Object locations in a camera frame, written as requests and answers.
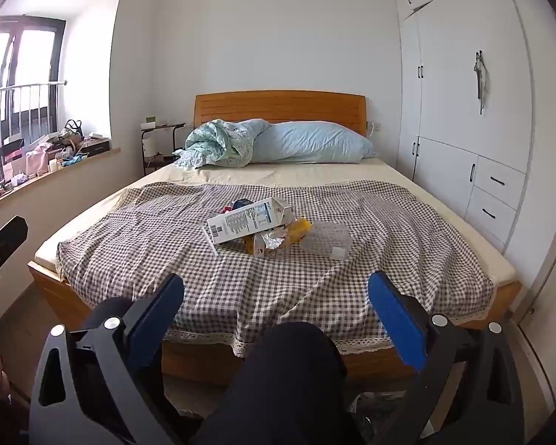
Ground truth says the white wardrobe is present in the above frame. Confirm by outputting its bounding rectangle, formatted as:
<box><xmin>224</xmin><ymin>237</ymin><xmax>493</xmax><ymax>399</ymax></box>
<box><xmin>393</xmin><ymin>0</ymin><xmax>536</xmax><ymax>253</ymax></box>

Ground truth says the clutter of boxes and cloths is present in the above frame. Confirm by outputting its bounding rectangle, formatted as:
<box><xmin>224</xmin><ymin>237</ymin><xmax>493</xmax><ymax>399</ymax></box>
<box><xmin>0</xmin><ymin>134</ymin><xmax>82</xmax><ymax>191</ymax></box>

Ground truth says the dark framed window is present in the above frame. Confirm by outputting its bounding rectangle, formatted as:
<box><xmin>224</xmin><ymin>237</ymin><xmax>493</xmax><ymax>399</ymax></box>
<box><xmin>0</xmin><ymin>14</ymin><xmax>68</xmax><ymax>181</ymax></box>

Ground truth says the yellow snack wrapper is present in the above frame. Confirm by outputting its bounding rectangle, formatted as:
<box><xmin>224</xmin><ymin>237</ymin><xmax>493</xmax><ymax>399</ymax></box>
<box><xmin>243</xmin><ymin>217</ymin><xmax>313</xmax><ymax>255</ymax></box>

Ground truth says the black metal side table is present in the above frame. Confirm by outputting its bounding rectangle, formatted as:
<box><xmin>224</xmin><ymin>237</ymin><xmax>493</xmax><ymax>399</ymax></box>
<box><xmin>141</xmin><ymin>123</ymin><xmax>186</xmax><ymax>176</ymax></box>

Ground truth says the dark flat box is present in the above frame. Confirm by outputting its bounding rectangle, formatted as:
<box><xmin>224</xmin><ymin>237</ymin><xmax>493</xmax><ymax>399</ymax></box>
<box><xmin>81</xmin><ymin>136</ymin><xmax>112</xmax><ymax>157</ymax></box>

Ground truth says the metal window railing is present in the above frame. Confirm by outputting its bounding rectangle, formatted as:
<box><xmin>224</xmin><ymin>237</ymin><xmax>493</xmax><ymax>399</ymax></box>
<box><xmin>0</xmin><ymin>81</ymin><xmax>69</xmax><ymax>181</ymax></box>

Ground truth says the silver foil wrapper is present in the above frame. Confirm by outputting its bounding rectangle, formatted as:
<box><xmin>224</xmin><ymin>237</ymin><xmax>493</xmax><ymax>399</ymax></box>
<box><xmin>254</xmin><ymin>227</ymin><xmax>292</xmax><ymax>258</ymax></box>

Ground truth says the grey hanging strap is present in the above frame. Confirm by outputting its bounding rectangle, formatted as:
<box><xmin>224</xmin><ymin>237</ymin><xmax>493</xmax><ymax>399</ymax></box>
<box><xmin>473</xmin><ymin>50</ymin><xmax>489</xmax><ymax>114</ymax></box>

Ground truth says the wooden bed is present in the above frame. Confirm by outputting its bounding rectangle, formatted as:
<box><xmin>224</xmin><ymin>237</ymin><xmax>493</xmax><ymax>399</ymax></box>
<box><xmin>28</xmin><ymin>90</ymin><xmax>523</xmax><ymax>388</ymax></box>

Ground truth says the crumpled floral quilt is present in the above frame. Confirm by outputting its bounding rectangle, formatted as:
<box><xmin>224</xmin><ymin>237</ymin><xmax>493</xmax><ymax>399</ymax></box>
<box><xmin>172</xmin><ymin>119</ymin><xmax>272</xmax><ymax>170</ymax></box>

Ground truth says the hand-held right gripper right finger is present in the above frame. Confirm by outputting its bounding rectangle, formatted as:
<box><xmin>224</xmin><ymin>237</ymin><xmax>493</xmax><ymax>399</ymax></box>
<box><xmin>367</xmin><ymin>270</ymin><xmax>525</xmax><ymax>445</ymax></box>

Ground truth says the clear plastic container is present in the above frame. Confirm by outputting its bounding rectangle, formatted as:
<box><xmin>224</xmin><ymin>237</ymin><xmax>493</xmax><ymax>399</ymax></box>
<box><xmin>301</xmin><ymin>220</ymin><xmax>353</xmax><ymax>260</ymax></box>

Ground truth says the brown checked blanket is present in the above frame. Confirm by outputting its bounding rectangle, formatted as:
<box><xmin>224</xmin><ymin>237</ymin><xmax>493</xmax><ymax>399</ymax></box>
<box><xmin>56</xmin><ymin>180</ymin><xmax>496</xmax><ymax>357</ymax></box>

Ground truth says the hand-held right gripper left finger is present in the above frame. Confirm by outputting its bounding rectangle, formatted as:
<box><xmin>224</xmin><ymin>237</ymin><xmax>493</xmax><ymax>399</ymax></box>
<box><xmin>28</xmin><ymin>273</ymin><xmax>200</xmax><ymax>445</ymax></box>

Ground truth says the white milk carton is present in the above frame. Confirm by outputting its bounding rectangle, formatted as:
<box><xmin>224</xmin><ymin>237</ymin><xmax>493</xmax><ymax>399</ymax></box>
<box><xmin>205</xmin><ymin>197</ymin><xmax>295</xmax><ymax>257</ymax></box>

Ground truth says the beige handbag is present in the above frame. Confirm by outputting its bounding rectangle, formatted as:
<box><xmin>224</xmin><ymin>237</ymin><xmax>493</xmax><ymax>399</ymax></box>
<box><xmin>58</xmin><ymin>119</ymin><xmax>83</xmax><ymax>146</ymax></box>

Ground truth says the light blue pillow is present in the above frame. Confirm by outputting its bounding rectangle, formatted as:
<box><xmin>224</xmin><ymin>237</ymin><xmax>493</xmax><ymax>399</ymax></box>
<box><xmin>248</xmin><ymin>121</ymin><xmax>376</xmax><ymax>164</ymax></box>

